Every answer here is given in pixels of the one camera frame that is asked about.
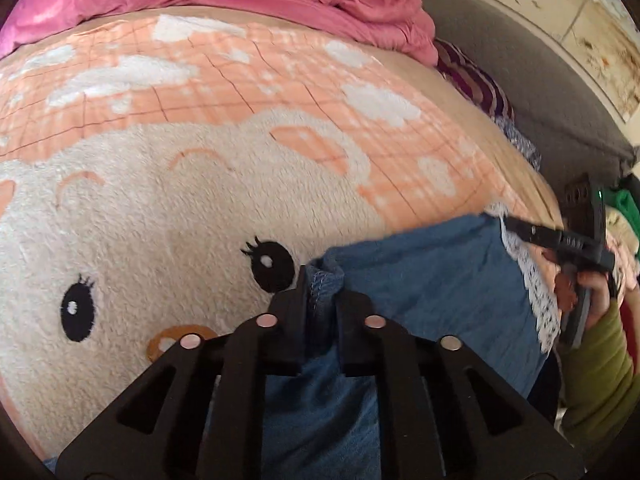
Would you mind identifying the blue floral cloth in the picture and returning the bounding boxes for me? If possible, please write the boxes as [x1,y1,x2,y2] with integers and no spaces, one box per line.
[494,114,543,172]

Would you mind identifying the orange bear printed blanket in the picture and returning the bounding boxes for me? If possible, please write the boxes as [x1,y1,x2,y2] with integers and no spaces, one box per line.
[0,7,566,471]

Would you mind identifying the person's right hand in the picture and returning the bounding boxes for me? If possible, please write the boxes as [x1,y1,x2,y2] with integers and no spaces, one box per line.
[544,249,623,332]

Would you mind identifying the grey padded headboard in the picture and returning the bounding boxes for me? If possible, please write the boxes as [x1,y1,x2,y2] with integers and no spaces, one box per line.
[379,0,640,211]

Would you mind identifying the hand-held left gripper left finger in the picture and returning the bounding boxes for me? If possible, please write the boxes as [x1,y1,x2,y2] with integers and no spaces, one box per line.
[55,264,314,480]

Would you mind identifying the purple striped pillow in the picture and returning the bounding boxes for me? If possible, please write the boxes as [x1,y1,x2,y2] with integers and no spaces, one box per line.
[434,39,516,122]

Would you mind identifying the green cloth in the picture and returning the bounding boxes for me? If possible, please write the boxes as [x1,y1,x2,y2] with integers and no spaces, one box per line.
[611,186,640,233]

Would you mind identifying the pale pink cloth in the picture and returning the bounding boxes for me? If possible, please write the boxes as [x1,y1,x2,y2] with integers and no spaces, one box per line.
[605,210,640,292]

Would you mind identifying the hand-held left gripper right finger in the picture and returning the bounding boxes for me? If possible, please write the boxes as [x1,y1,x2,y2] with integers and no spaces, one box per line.
[336,290,586,480]

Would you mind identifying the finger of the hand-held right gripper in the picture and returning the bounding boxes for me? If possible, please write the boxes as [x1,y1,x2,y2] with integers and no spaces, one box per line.
[502,215,565,252]

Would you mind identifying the blossom wall painting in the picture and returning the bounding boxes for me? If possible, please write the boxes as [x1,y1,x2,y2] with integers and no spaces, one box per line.
[424,0,640,123]

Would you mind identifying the person's green sleeved forearm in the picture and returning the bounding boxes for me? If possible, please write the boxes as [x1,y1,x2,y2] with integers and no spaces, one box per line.
[555,296,640,467]

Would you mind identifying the blue denim pants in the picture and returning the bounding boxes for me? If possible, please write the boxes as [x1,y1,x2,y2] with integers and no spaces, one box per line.
[42,205,562,480]

